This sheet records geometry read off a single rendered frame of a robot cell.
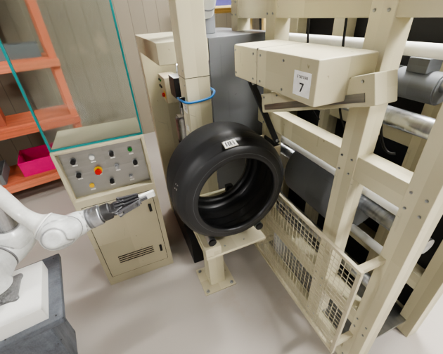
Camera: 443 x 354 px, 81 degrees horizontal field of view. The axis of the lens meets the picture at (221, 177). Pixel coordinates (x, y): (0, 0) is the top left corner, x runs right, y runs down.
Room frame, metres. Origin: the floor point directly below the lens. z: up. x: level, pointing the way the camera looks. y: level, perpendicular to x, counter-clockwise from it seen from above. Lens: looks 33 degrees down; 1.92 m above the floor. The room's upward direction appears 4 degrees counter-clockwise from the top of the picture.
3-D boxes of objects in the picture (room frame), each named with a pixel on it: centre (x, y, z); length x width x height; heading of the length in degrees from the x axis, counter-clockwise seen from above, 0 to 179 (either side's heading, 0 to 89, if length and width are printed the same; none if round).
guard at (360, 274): (1.07, -0.39, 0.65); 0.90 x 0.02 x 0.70; 21
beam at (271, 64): (1.15, -0.32, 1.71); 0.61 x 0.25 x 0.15; 21
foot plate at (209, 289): (1.40, 0.11, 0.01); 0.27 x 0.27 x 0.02; 21
